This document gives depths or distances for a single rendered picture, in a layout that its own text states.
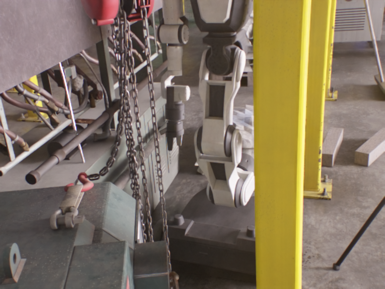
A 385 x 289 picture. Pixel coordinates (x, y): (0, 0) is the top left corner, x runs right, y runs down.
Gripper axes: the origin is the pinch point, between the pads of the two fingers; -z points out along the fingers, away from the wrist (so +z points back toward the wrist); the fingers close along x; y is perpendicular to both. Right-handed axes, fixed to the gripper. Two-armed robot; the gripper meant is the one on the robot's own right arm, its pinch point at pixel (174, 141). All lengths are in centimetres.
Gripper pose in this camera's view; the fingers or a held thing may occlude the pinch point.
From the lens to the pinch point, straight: 235.5
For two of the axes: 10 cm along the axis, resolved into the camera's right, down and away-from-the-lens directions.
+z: 0.1, -9.7, -2.4
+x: -3.7, 2.2, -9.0
